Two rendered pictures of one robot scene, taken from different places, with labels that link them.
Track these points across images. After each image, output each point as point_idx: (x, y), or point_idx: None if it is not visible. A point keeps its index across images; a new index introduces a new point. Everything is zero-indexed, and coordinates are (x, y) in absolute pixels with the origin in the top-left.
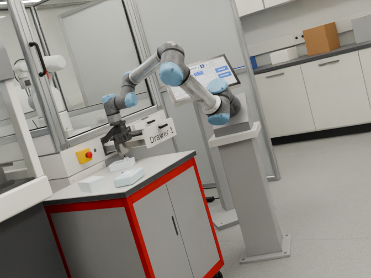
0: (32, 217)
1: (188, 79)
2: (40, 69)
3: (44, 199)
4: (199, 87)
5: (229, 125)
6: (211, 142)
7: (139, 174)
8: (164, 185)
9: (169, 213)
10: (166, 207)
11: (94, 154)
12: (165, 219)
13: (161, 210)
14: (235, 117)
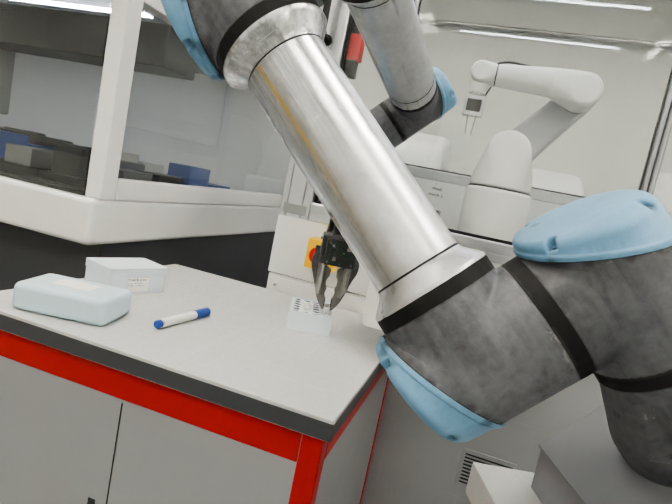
0: (70, 259)
1: (251, 63)
2: (332, 28)
3: (69, 240)
4: (307, 133)
5: (582, 496)
6: (476, 478)
7: (69, 308)
8: (112, 400)
9: (87, 484)
10: (85, 457)
11: (362, 271)
12: (62, 480)
13: (62, 447)
14: (653, 495)
